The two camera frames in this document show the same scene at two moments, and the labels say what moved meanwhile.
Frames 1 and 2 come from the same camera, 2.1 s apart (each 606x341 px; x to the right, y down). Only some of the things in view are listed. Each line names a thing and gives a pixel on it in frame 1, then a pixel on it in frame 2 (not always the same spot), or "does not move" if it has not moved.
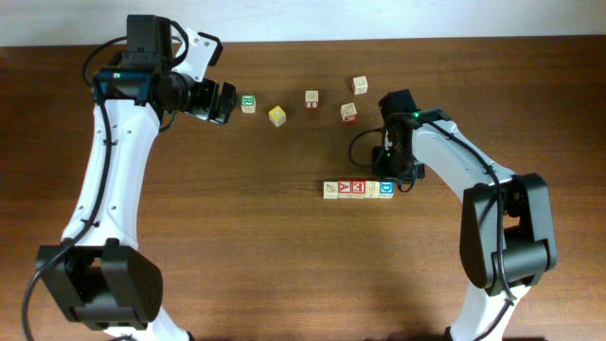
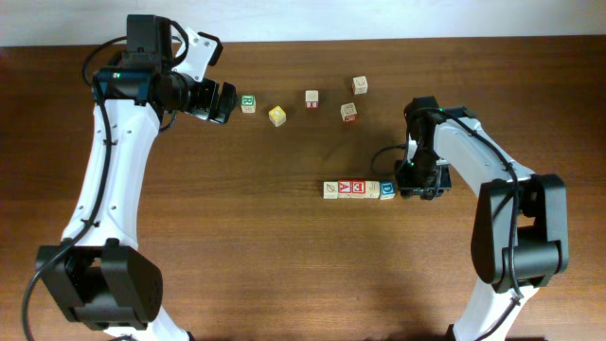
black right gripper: (379, 169) -> (406, 187)
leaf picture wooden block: (329, 189) does not move
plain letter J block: (372, 189) does not move
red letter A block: (344, 189) does not move
